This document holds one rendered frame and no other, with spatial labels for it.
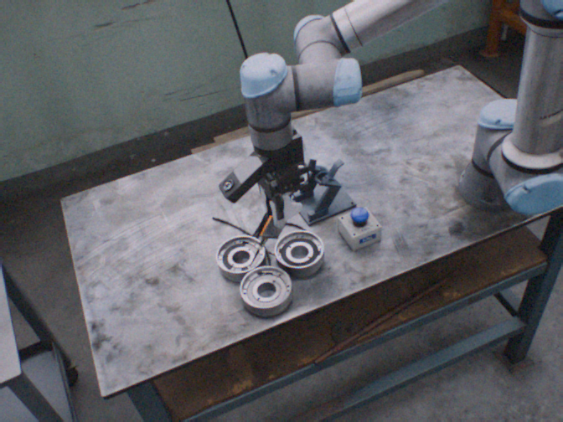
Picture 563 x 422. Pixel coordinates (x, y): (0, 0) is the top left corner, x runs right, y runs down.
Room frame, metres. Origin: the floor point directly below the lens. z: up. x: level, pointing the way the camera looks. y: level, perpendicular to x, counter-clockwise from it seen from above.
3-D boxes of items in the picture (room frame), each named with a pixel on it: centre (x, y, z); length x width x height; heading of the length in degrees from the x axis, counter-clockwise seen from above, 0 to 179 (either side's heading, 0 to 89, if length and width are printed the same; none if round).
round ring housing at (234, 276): (0.81, 0.10, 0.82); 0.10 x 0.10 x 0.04
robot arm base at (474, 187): (0.94, -0.50, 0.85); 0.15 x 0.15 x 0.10
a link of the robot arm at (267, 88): (0.81, -0.01, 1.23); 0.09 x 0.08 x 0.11; 89
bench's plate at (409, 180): (1.01, -0.11, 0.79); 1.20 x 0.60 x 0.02; 107
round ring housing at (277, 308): (0.71, 0.05, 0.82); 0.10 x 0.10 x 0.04
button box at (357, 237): (0.85, -0.17, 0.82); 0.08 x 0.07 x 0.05; 107
